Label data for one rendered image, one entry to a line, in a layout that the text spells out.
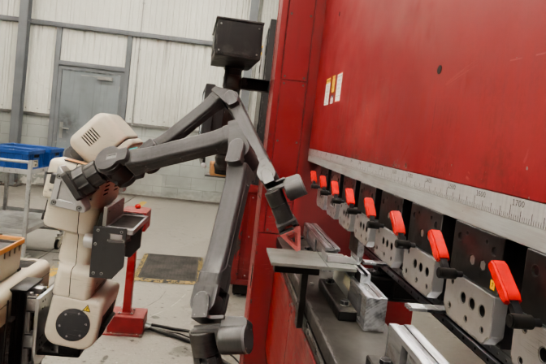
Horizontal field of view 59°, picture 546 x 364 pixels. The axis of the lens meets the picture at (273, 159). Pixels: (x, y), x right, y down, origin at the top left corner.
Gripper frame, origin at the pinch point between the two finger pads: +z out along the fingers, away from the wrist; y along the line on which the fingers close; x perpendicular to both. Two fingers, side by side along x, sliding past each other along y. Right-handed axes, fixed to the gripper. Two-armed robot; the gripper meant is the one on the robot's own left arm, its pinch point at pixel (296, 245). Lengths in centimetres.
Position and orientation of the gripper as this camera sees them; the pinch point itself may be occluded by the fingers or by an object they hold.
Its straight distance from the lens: 156.5
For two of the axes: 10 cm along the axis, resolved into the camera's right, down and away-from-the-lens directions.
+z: 3.9, 9.2, 0.9
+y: -0.7, -0.6, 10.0
